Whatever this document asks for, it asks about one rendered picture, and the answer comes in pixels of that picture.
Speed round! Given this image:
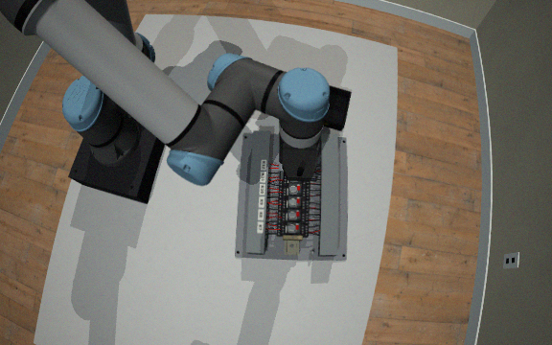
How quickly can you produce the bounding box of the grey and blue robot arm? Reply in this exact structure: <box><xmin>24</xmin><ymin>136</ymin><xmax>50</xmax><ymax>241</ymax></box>
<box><xmin>0</xmin><ymin>0</ymin><xmax>330</xmax><ymax>186</ymax></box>

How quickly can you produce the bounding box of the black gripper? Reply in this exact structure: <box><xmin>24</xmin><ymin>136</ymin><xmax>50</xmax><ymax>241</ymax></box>
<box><xmin>279</xmin><ymin>121</ymin><xmax>322</xmax><ymax>181</ymax></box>

